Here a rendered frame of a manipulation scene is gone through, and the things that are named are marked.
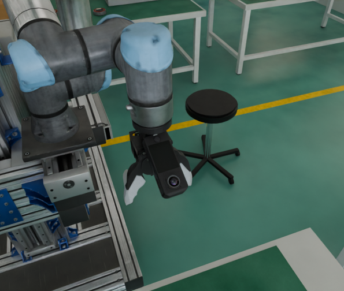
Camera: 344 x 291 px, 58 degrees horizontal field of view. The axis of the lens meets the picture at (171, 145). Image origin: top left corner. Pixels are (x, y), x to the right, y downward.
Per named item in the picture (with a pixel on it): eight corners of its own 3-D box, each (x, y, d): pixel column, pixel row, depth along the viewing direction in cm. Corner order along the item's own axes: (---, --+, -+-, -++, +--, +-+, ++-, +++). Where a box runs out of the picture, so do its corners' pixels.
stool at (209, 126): (167, 148, 251) (165, 88, 214) (222, 134, 263) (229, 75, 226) (193, 197, 212) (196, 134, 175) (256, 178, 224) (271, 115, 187)
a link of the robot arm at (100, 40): (69, 18, 53) (88, 40, 46) (129, 7, 57) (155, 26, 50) (78, 60, 58) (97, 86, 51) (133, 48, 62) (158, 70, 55)
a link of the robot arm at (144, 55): (155, 15, 49) (182, 33, 43) (158, 77, 56) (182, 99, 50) (108, 24, 46) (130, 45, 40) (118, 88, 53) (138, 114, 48)
